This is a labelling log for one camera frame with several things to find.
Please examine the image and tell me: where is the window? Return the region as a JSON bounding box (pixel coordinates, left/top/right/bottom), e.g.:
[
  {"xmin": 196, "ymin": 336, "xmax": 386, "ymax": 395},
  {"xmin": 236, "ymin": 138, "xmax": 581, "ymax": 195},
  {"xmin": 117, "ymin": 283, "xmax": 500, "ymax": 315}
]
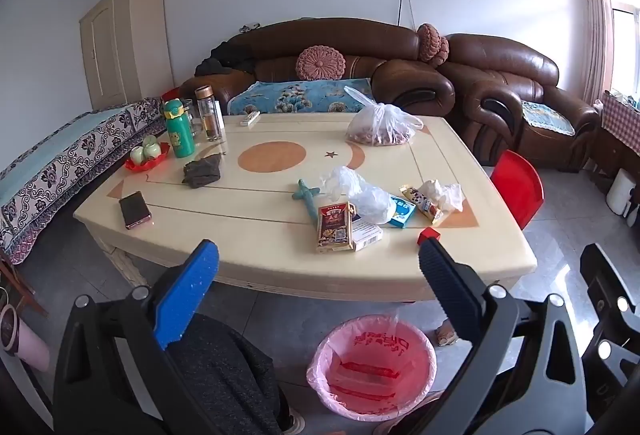
[{"xmin": 602, "ymin": 0, "xmax": 640, "ymax": 96}]

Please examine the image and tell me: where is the beige wooden table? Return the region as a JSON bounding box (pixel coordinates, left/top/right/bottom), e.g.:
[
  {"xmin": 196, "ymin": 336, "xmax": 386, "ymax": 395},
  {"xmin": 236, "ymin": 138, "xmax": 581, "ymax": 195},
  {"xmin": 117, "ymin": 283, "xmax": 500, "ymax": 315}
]
[{"xmin": 72, "ymin": 112, "xmax": 538, "ymax": 346}]

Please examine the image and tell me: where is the brown leather sofa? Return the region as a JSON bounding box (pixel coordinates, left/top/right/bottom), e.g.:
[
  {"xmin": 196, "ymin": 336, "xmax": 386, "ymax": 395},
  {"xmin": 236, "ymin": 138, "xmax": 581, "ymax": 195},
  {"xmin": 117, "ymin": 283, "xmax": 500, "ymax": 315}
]
[{"xmin": 178, "ymin": 18, "xmax": 456, "ymax": 118}]

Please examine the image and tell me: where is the pink round crochet cushion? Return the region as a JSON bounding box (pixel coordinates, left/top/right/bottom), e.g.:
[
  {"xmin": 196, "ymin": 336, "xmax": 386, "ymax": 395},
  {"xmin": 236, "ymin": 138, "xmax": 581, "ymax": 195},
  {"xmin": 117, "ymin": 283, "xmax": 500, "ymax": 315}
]
[
  {"xmin": 430, "ymin": 35, "xmax": 451, "ymax": 67},
  {"xmin": 416, "ymin": 22, "xmax": 440, "ymax": 62},
  {"xmin": 296, "ymin": 45, "xmax": 347, "ymax": 82}
]

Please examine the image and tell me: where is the pink cylindrical container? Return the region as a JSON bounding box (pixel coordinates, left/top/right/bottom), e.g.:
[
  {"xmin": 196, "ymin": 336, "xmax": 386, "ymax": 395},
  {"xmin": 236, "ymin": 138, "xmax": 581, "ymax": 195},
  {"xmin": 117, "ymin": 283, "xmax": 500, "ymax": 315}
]
[{"xmin": 0, "ymin": 302, "xmax": 51, "ymax": 373}]

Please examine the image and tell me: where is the black smartphone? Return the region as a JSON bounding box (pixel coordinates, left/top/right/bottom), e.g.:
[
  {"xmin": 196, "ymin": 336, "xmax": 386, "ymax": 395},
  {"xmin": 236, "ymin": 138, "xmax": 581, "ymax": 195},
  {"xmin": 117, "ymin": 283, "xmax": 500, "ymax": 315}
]
[{"xmin": 119, "ymin": 192, "xmax": 153, "ymax": 230}]

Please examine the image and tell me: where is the red cardboard box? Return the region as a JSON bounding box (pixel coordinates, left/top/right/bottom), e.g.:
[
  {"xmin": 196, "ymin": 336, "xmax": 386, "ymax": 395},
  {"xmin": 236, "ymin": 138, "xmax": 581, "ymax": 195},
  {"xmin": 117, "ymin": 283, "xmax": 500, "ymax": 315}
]
[{"xmin": 316, "ymin": 202, "xmax": 355, "ymax": 252}]

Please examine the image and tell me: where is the green kids water bottle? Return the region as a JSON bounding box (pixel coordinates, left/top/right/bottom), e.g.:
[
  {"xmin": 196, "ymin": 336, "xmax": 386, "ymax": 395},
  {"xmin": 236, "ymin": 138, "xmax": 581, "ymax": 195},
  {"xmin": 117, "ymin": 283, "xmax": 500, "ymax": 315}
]
[{"xmin": 162, "ymin": 98, "xmax": 197, "ymax": 159}]

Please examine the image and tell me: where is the brown leather armchair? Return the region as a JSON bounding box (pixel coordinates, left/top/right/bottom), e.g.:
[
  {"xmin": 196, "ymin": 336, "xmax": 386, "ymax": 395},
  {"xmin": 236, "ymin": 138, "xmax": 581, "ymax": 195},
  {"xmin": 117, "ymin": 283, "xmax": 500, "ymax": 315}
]
[{"xmin": 440, "ymin": 34, "xmax": 601, "ymax": 173}]

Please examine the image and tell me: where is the yellow cow-print snack wrapper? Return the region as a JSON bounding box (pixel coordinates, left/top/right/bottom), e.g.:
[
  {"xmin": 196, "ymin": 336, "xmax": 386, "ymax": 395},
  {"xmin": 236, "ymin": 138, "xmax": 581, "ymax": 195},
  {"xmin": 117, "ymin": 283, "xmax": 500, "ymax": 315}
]
[{"xmin": 399, "ymin": 185, "xmax": 443, "ymax": 226}]

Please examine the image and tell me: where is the dark grey cloth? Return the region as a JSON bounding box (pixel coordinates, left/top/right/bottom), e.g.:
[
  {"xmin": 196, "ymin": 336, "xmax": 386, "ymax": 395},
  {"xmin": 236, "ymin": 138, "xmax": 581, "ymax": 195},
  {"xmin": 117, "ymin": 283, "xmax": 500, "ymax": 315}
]
[{"xmin": 182, "ymin": 154, "xmax": 223, "ymax": 189}]

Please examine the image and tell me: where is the patterned daybed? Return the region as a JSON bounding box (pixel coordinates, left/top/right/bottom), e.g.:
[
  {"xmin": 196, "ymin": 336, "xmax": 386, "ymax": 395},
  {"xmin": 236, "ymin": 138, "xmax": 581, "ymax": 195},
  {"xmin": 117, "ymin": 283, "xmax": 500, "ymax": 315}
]
[{"xmin": 0, "ymin": 96, "xmax": 168, "ymax": 266}]

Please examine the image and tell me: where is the white and blue box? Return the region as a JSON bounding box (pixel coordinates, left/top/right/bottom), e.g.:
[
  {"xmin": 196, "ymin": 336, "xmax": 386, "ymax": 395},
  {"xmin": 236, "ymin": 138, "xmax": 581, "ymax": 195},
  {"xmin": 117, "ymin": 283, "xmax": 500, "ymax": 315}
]
[{"xmin": 350, "ymin": 215, "xmax": 385, "ymax": 252}]

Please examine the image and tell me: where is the white round appliance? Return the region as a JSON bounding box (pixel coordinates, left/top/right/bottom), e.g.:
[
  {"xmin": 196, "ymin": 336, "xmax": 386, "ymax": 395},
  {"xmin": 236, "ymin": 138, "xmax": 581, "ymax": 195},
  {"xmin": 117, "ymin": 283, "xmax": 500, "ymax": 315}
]
[{"xmin": 606, "ymin": 168, "xmax": 637, "ymax": 216}]

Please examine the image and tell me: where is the red checkered cloth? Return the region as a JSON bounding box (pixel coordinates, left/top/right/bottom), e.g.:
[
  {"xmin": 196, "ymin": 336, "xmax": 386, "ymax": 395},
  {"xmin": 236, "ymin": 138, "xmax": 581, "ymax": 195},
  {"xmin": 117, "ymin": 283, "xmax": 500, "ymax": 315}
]
[{"xmin": 600, "ymin": 90, "xmax": 640, "ymax": 156}]

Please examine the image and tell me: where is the clear glass tumbler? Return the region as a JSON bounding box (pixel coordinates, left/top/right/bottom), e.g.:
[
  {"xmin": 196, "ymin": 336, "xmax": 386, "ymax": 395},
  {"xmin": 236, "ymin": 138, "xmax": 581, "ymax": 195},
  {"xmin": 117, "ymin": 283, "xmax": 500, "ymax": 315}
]
[{"xmin": 182, "ymin": 99, "xmax": 203, "ymax": 138}]

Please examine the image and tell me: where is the brown wooden cabinet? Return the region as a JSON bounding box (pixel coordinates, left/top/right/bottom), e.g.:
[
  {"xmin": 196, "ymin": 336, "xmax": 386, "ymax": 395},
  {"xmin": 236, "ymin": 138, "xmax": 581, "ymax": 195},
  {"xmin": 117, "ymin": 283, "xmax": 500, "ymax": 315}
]
[{"xmin": 585, "ymin": 125, "xmax": 640, "ymax": 216}]

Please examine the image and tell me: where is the teal cross-shaped toy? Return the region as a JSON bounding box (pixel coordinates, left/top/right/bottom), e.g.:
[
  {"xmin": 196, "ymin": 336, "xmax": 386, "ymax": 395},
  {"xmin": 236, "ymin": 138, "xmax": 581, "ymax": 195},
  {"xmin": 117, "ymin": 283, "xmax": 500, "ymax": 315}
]
[{"xmin": 292, "ymin": 179, "xmax": 321, "ymax": 221}]

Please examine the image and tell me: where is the blue floral blanket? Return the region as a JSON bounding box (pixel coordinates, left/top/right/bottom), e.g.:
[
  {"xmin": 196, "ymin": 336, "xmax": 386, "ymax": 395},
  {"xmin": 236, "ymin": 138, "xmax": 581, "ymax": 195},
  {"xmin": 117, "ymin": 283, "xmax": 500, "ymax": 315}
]
[{"xmin": 227, "ymin": 78, "xmax": 375, "ymax": 116}]

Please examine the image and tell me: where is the person's dark trouser leg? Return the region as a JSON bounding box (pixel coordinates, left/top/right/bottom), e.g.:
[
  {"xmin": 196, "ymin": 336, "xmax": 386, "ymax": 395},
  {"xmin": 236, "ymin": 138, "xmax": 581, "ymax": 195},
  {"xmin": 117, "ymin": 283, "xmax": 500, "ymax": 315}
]
[{"xmin": 165, "ymin": 312, "xmax": 291, "ymax": 435}]

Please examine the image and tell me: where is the red tray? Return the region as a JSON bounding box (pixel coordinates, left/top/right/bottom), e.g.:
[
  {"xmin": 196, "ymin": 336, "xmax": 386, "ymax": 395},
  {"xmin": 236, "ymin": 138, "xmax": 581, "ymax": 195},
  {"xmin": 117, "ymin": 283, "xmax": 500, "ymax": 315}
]
[{"xmin": 124, "ymin": 141, "xmax": 171, "ymax": 172}]

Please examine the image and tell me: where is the clear plastic bag of nuts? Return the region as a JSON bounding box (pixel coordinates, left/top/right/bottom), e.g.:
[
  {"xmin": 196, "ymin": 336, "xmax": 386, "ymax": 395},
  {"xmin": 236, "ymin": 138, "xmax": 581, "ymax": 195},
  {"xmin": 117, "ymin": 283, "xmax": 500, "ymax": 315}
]
[{"xmin": 344, "ymin": 86, "xmax": 423, "ymax": 147}]

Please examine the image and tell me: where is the small blue carton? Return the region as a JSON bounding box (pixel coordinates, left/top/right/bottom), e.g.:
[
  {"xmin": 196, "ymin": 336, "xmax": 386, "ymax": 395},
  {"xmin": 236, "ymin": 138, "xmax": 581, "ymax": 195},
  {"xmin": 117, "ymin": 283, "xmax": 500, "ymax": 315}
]
[{"xmin": 385, "ymin": 195, "xmax": 417, "ymax": 230}]

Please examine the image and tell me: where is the pink-lined trash bin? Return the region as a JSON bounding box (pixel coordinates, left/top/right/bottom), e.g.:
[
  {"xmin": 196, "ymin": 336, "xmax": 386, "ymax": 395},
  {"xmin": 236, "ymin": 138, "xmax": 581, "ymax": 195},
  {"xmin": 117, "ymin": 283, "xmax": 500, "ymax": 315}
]
[{"xmin": 306, "ymin": 314, "xmax": 437, "ymax": 426}]

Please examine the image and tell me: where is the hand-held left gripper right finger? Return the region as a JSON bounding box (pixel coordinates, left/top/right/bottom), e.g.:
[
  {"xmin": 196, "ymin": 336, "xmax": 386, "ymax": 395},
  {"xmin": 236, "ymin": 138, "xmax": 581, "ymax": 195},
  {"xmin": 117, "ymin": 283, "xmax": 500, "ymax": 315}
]
[{"xmin": 400, "ymin": 237, "xmax": 586, "ymax": 435}]

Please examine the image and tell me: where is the glass bottle with copper lid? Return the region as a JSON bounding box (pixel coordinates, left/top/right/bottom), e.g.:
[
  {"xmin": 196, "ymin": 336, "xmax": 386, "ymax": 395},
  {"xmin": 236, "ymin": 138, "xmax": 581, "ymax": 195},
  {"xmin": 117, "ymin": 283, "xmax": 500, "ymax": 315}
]
[{"xmin": 194, "ymin": 85, "xmax": 224, "ymax": 142}]

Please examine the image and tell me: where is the dark clothes pile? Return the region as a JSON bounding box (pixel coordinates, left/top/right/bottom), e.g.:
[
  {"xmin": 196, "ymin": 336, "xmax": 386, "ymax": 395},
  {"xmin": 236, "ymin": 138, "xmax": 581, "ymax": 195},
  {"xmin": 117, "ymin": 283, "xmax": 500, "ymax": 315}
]
[{"xmin": 194, "ymin": 40, "xmax": 258, "ymax": 77}]

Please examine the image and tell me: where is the red plastic chair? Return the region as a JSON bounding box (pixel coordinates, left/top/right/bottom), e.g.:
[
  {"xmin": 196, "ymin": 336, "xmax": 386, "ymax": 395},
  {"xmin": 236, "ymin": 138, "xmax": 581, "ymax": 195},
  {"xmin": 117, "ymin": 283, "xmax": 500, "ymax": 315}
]
[{"xmin": 490, "ymin": 150, "xmax": 545, "ymax": 231}]

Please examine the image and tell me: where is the teal seat cover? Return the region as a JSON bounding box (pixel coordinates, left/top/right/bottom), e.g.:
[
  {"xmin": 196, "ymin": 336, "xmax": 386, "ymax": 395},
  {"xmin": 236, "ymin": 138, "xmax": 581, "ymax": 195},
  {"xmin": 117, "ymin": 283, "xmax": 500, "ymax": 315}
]
[{"xmin": 520, "ymin": 100, "xmax": 576, "ymax": 137}]

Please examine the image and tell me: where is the white tissue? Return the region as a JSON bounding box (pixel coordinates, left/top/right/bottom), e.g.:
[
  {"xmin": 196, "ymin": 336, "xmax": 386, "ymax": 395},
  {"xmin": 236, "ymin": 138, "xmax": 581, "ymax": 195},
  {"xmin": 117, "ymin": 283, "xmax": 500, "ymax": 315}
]
[{"xmin": 417, "ymin": 179, "xmax": 465, "ymax": 215}]

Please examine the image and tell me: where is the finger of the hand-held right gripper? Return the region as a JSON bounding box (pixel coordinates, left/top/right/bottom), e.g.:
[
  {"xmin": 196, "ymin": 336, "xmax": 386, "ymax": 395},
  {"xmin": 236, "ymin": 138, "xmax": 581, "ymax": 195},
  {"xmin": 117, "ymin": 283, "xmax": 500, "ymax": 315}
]
[{"xmin": 580, "ymin": 242, "xmax": 640, "ymax": 366}]

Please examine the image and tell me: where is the cream wooden wardrobe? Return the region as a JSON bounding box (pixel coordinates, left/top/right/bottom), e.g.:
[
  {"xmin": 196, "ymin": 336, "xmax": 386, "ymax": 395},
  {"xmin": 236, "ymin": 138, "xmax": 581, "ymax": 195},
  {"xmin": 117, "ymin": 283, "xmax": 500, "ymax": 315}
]
[{"xmin": 80, "ymin": 0, "xmax": 176, "ymax": 112}]

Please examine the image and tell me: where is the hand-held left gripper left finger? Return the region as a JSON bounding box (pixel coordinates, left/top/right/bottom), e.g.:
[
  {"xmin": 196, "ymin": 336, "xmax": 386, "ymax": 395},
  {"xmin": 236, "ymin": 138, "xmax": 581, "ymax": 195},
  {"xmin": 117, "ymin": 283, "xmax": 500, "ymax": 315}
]
[{"xmin": 52, "ymin": 239, "xmax": 221, "ymax": 435}]

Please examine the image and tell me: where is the pink curtain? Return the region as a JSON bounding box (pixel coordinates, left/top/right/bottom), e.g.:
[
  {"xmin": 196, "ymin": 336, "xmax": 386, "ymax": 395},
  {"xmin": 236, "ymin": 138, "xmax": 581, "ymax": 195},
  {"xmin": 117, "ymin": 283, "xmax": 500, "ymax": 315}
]
[{"xmin": 579, "ymin": 0, "xmax": 616, "ymax": 103}]

